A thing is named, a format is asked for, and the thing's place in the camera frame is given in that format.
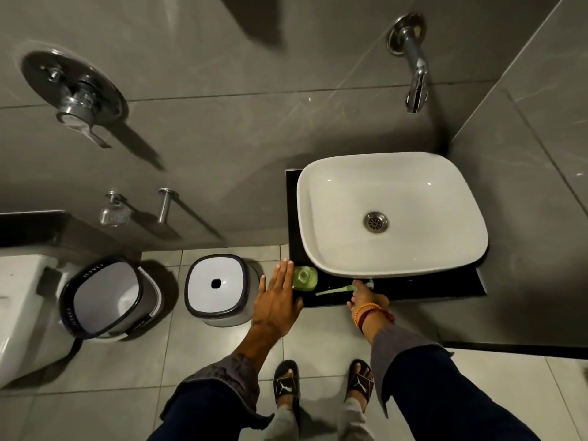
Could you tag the person's right hand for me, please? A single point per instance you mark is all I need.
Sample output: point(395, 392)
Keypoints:
point(367, 299)

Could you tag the person's left hand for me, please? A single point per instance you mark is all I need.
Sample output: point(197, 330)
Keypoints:
point(274, 307)

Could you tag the person's left thumb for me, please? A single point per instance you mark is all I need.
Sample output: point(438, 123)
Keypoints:
point(298, 305)

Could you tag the person's right fingers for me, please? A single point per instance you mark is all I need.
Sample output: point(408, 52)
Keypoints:
point(360, 287)

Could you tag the person's left little finger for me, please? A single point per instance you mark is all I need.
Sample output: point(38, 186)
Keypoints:
point(263, 285)

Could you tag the green toothbrush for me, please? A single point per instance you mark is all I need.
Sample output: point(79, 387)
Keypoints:
point(333, 290)

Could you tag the person's right forearm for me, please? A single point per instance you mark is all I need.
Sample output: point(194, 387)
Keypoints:
point(427, 385)

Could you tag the person's left forearm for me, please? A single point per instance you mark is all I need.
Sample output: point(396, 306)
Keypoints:
point(220, 390)

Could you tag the green soap bottle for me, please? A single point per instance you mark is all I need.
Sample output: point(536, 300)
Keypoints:
point(304, 278)

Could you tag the white stool with dark rim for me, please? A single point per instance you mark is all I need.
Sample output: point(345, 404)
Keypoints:
point(216, 284)

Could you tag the chrome basin drain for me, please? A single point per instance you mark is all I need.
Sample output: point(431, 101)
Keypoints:
point(376, 222)

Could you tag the black stone counter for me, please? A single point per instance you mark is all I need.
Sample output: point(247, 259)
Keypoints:
point(427, 289)

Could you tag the person's left black sandal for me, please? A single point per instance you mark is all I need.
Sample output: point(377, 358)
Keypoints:
point(287, 381)

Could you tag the person's black sandal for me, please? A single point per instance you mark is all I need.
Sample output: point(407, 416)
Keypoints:
point(287, 381)
point(359, 383)

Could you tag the person's right black sandal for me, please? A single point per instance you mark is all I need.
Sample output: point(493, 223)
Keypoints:
point(359, 383)

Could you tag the white ceramic wash basin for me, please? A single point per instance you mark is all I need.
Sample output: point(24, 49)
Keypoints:
point(413, 188)

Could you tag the person's left leg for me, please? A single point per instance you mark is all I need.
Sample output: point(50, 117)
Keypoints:
point(281, 424)

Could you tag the person's leg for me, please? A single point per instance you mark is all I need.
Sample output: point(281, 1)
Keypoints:
point(281, 424)
point(353, 422)

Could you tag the person's right leg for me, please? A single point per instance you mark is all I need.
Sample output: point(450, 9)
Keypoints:
point(353, 422)

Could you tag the grey bucket with dark rim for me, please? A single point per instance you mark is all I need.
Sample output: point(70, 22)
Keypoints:
point(108, 298)

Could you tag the chrome angle valve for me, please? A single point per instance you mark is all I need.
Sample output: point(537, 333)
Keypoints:
point(115, 214)

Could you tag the black stone ledge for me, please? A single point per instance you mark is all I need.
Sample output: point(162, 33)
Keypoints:
point(32, 227)

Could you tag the white toilet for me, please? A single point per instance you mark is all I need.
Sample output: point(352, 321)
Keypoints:
point(20, 312)

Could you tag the chrome wall peg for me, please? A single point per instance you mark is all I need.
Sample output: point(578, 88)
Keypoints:
point(164, 205)

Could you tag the chrome wall spout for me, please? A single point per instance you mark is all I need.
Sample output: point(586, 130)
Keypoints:
point(415, 59)

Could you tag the chrome wall mixer valve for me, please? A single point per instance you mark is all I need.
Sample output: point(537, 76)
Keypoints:
point(78, 94)

